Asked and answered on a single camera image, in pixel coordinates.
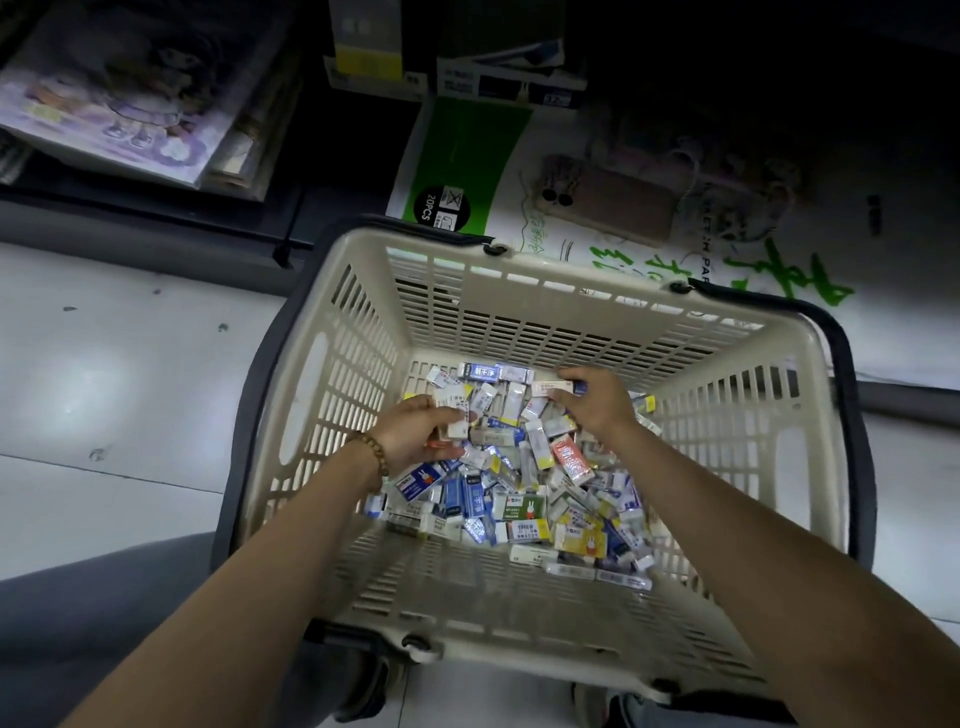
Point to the pile of mixed packaged erasers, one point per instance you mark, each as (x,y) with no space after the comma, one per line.
(525,495)

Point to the person's right hand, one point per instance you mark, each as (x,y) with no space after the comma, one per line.
(604,409)

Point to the spiral sketch pad stack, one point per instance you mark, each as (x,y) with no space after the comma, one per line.
(11,157)

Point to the single white eraser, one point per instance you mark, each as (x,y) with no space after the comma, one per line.
(547,388)

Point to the person's right shoe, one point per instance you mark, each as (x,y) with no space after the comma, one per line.
(600,709)

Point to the person's left shoe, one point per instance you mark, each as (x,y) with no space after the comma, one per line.
(371,686)

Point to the person's left hand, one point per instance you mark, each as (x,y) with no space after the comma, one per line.
(401,439)

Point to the person's shoe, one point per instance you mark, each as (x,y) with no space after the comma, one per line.
(371,686)
(600,709)

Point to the purple cartoon cover book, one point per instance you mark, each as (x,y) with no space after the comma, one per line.
(135,97)

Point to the green and white paper pack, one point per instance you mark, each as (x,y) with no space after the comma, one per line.
(465,157)

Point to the person's left forearm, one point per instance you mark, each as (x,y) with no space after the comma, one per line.
(225,600)

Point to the dark metal shelf unit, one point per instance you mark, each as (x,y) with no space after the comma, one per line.
(150,225)

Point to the person's right forearm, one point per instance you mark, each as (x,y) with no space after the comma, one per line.
(787,585)

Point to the white eraser bundle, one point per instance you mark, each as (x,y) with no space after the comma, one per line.
(456,416)

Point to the beige plastic shopping basket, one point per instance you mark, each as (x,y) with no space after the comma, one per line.
(525,315)

